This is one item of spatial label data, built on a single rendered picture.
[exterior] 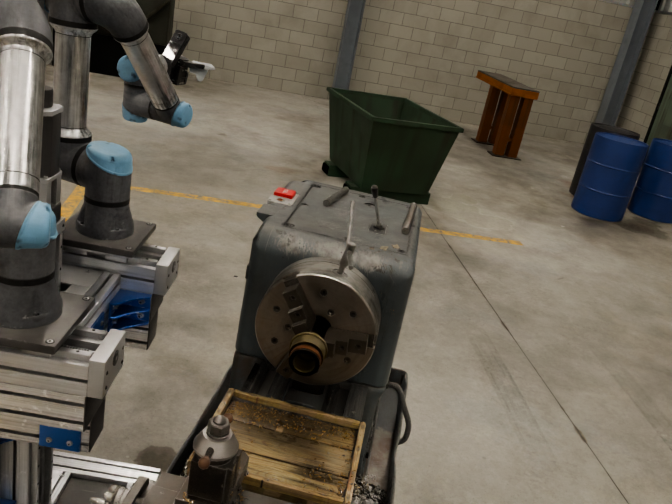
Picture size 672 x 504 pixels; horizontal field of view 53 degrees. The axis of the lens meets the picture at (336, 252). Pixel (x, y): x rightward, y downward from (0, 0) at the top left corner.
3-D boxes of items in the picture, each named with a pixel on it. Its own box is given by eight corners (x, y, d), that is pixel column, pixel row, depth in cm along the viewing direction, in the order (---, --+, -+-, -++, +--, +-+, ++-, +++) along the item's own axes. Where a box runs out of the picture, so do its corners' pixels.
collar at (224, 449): (201, 427, 123) (203, 414, 122) (243, 438, 122) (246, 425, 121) (186, 454, 115) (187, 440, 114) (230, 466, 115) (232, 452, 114)
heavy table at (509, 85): (461, 130, 1122) (477, 69, 1085) (485, 134, 1130) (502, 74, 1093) (492, 156, 975) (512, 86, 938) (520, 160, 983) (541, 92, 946)
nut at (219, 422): (210, 423, 120) (213, 407, 118) (232, 428, 119) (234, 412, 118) (203, 436, 116) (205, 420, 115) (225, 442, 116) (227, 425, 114)
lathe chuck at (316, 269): (248, 341, 186) (286, 242, 175) (353, 385, 186) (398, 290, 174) (238, 357, 178) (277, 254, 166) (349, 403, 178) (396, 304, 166)
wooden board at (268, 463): (227, 399, 175) (229, 386, 173) (363, 435, 172) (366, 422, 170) (185, 475, 147) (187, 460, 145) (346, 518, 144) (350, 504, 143)
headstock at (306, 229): (274, 274, 251) (291, 173, 237) (400, 304, 248) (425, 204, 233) (225, 350, 196) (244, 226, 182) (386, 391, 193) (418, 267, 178)
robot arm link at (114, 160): (110, 206, 175) (113, 155, 170) (69, 191, 179) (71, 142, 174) (139, 196, 186) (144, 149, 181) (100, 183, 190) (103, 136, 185)
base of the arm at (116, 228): (66, 233, 178) (68, 198, 175) (87, 215, 192) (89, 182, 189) (123, 244, 179) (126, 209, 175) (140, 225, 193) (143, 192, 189)
